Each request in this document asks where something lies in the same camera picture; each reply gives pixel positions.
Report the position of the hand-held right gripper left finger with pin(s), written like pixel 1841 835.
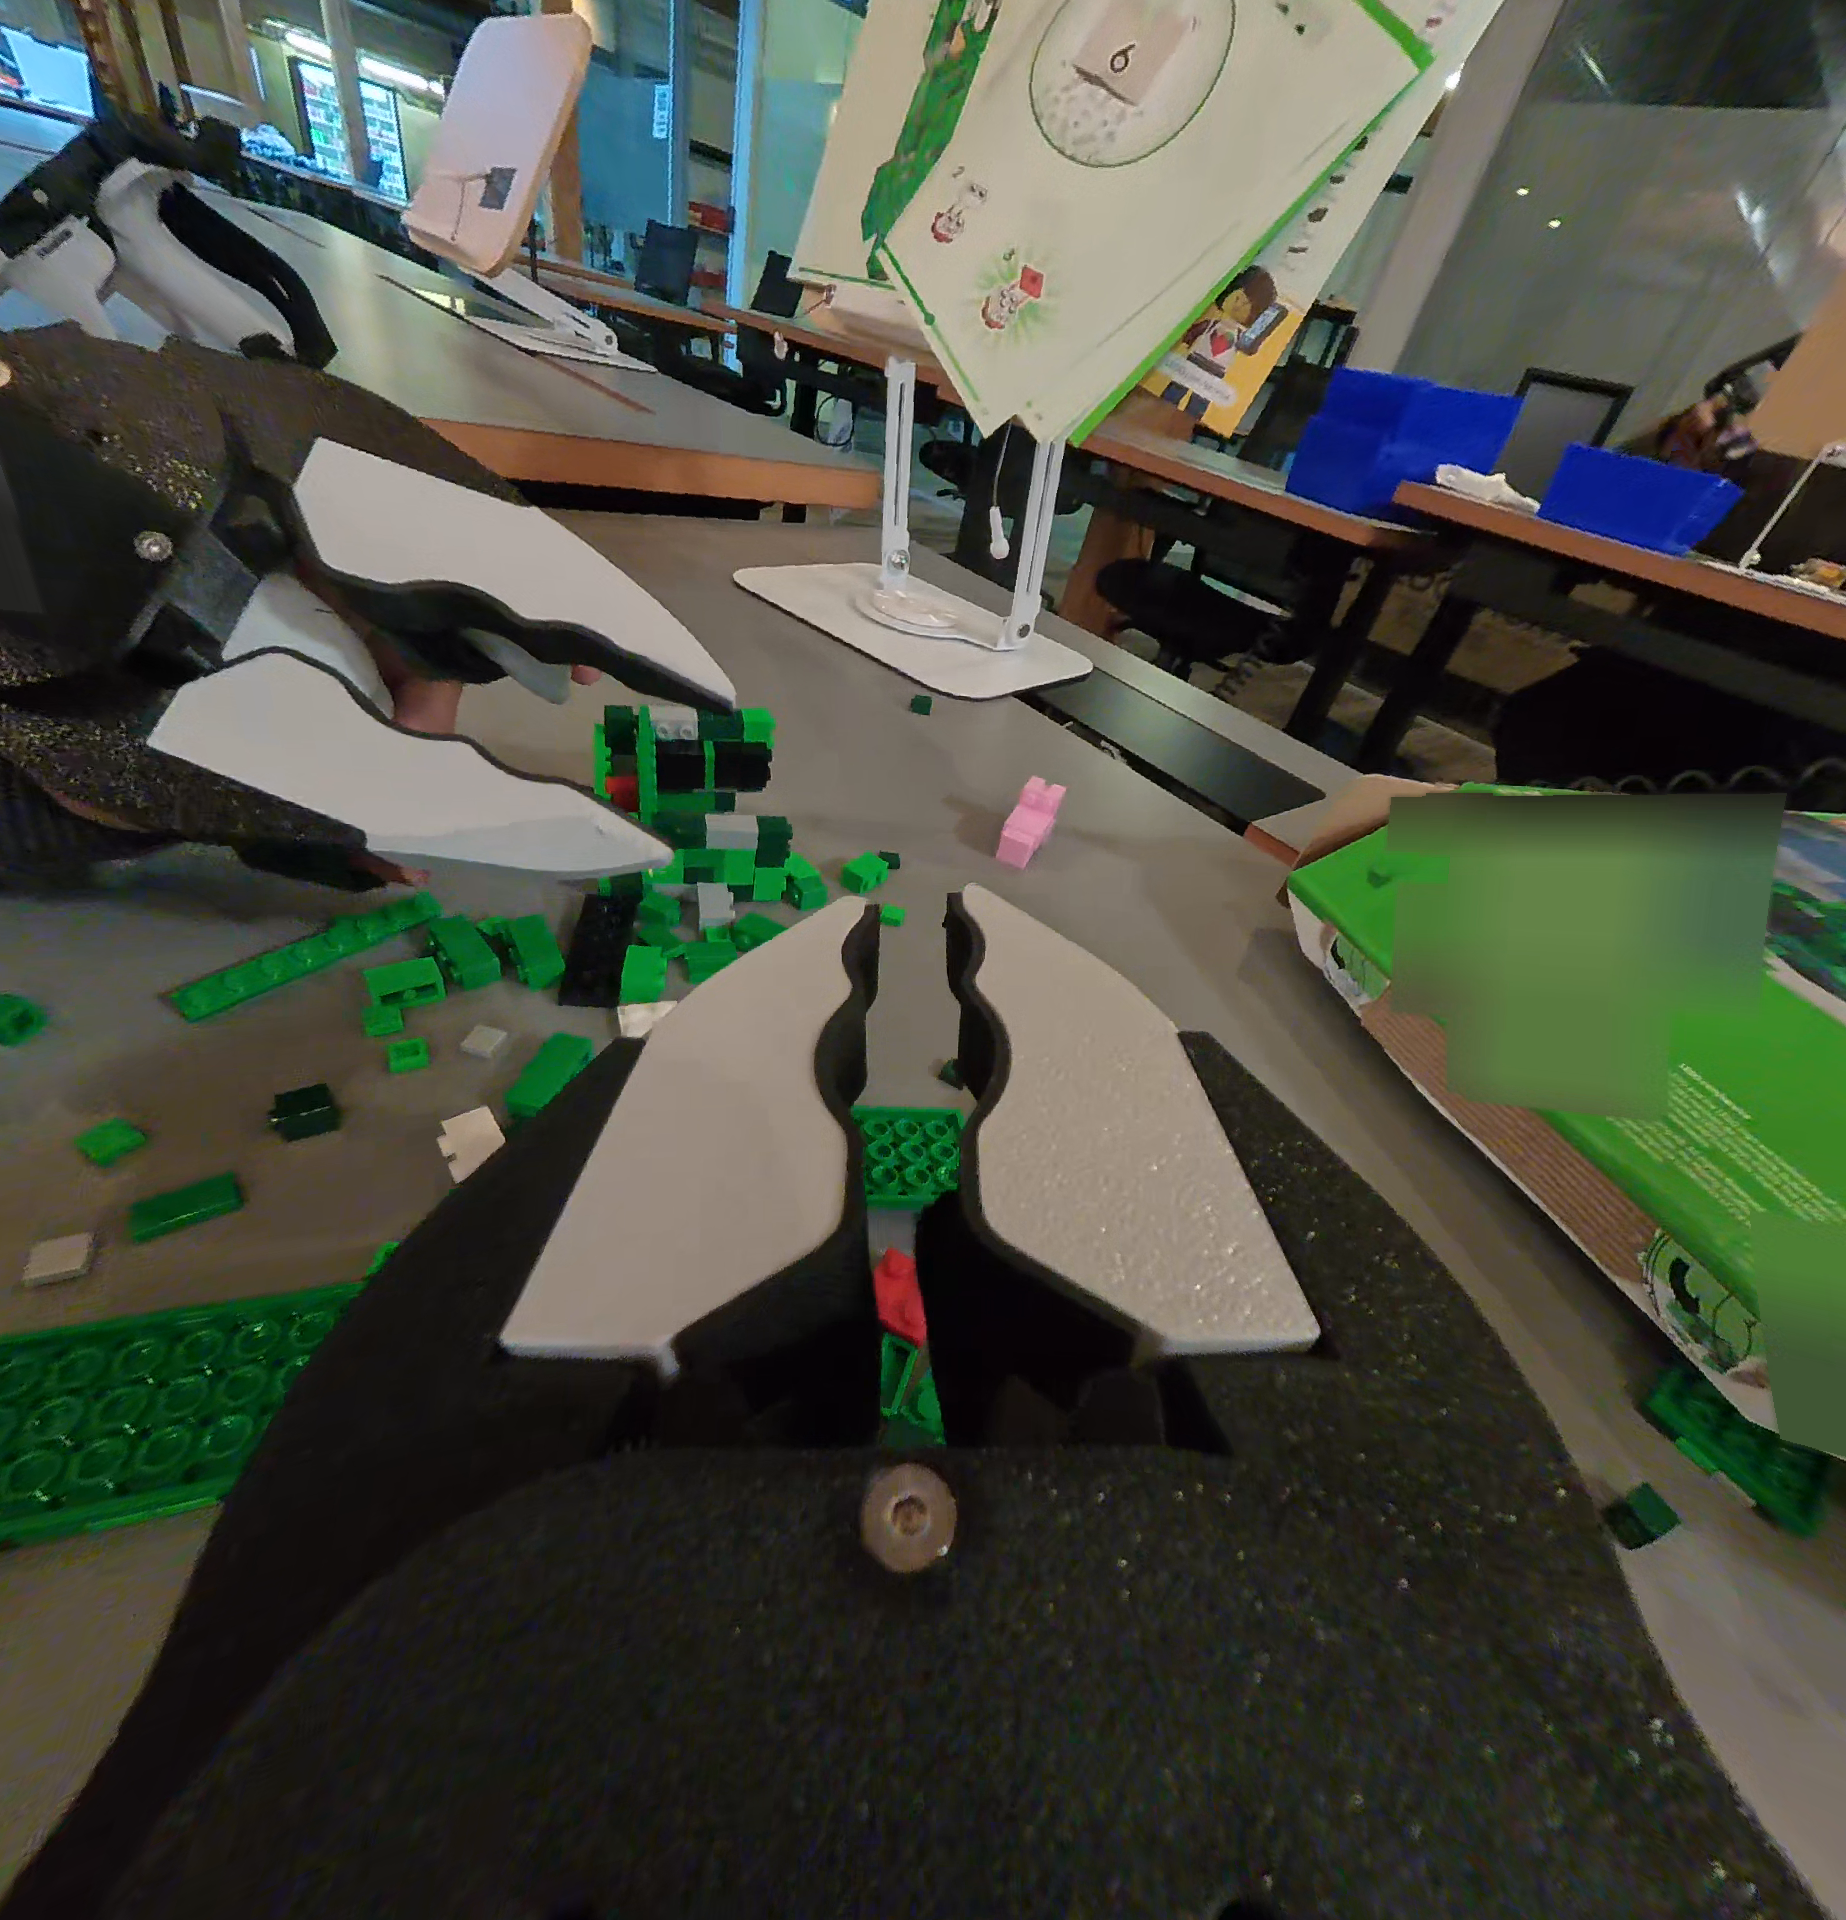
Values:
pixel 685 1186

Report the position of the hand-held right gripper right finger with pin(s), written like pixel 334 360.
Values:
pixel 1134 1186

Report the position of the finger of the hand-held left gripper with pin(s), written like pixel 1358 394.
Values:
pixel 475 554
pixel 368 780

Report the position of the person's left forearm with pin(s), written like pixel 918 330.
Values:
pixel 37 816

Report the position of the grey desk with wooden edge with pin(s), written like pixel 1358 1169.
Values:
pixel 413 344

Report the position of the wooden office desk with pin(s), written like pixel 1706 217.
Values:
pixel 1611 563

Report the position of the person's left hand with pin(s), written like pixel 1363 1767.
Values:
pixel 429 706

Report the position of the long green brick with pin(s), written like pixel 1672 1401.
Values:
pixel 302 958

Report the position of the loose small green bricks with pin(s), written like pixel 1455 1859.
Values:
pixel 397 984

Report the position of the white brick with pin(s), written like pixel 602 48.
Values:
pixel 472 1142

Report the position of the green wedge brick plate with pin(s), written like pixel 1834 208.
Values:
pixel 908 1153

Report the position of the black and white device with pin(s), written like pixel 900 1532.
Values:
pixel 160 255

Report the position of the small red brick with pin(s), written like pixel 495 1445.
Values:
pixel 900 1298

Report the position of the black brick plate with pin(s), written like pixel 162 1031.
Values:
pixel 596 947

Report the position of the dark green brick build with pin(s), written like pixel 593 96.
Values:
pixel 685 760

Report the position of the dark green brick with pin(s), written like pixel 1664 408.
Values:
pixel 304 1110

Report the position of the pink toy pig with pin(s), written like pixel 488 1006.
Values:
pixel 1027 828

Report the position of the small grey tile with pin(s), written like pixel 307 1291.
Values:
pixel 60 1261

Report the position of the black office chair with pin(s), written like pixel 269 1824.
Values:
pixel 1196 616

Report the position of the green rectangular brick plate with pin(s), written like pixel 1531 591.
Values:
pixel 129 1418

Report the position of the green toy box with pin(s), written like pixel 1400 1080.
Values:
pixel 1734 1110

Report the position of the white stand with instruction booklet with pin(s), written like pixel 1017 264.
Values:
pixel 1237 465

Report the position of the yellow toy box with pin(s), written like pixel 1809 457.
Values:
pixel 1222 355

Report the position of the open instruction booklet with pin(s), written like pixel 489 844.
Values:
pixel 1163 182

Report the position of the blue storage bin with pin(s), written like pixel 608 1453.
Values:
pixel 1401 443
pixel 1636 503

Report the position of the black monitor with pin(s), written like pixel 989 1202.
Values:
pixel 1560 427

